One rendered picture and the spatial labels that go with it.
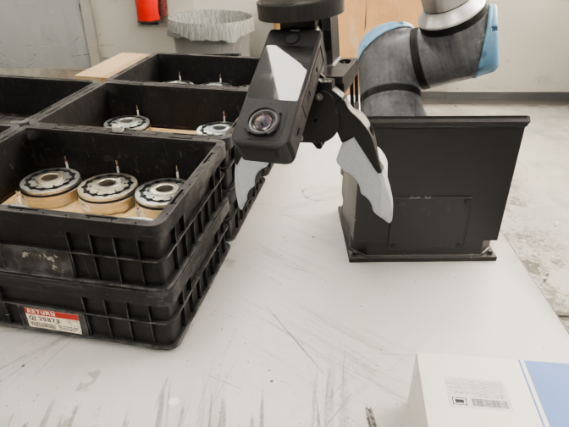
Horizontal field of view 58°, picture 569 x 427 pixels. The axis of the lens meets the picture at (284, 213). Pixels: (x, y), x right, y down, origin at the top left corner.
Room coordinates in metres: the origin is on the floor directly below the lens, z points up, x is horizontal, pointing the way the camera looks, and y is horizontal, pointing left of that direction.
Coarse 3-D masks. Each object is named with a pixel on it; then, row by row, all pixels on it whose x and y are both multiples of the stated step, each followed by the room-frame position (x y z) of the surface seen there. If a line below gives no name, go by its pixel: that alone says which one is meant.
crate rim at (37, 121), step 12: (108, 84) 1.21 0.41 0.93; (120, 84) 1.20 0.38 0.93; (132, 84) 1.20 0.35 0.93; (144, 84) 1.20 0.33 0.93; (156, 84) 1.20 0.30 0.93; (84, 96) 1.11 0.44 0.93; (60, 108) 1.02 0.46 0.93; (36, 120) 0.95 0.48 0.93; (132, 132) 0.89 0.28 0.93; (144, 132) 0.89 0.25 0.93; (156, 132) 0.89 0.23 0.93; (168, 132) 0.89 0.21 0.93; (228, 132) 0.89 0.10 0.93; (228, 144) 0.86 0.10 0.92
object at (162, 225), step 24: (0, 144) 0.84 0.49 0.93; (216, 144) 0.83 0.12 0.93; (216, 168) 0.78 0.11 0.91; (192, 192) 0.67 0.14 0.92; (0, 216) 0.60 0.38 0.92; (24, 216) 0.60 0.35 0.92; (48, 216) 0.59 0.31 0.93; (72, 216) 0.59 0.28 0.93; (96, 216) 0.59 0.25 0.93; (168, 216) 0.59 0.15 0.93; (144, 240) 0.56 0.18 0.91
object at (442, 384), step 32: (416, 384) 0.46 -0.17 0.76; (448, 384) 0.43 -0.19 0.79; (480, 384) 0.43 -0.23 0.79; (512, 384) 0.43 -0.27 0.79; (544, 384) 0.43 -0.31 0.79; (416, 416) 0.43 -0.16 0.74; (448, 416) 0.39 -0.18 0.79; (480, 416) 0.39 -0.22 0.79; (512, 416) 0.39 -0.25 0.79; (544, 416) 0.39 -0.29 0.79
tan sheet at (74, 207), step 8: (8, 200) 0.81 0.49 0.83; (16, 200) 0.81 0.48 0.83; (48, 208) 0.78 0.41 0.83; (56, 208) 0.78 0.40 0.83; (64, 208) 0.78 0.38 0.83; (72, 208) 0.78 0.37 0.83; (80, 208) 0.78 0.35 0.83; (120, 216) 0.76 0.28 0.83; (128, 216) 0.76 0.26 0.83; (136, 216) 0.76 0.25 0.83
